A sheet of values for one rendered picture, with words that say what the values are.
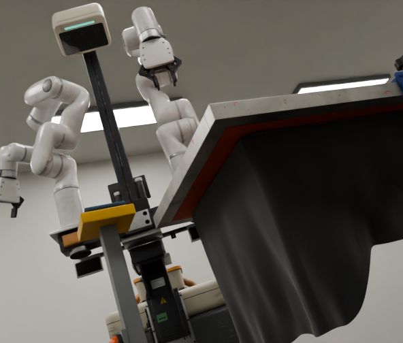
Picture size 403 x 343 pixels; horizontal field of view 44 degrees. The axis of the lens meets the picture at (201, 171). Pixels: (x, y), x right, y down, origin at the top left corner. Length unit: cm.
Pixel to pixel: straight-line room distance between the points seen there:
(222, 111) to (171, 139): 92
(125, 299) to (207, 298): 108
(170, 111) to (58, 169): 48
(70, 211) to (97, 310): 320
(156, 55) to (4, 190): 92
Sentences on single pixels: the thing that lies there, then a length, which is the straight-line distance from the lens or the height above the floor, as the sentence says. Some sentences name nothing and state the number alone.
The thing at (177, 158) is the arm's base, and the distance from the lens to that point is 186.
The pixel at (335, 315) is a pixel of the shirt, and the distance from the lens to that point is 100.
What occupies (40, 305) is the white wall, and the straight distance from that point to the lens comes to 498.
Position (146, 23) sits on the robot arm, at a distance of 169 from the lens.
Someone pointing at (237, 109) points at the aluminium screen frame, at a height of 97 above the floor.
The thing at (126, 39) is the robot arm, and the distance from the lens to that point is 177.
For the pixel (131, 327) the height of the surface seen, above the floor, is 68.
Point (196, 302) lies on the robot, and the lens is 225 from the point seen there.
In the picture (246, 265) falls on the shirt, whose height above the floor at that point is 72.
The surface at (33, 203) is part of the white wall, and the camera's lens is 530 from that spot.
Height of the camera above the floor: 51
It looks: 22 degrees up
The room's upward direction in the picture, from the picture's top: 19 degrees counter-clockwise
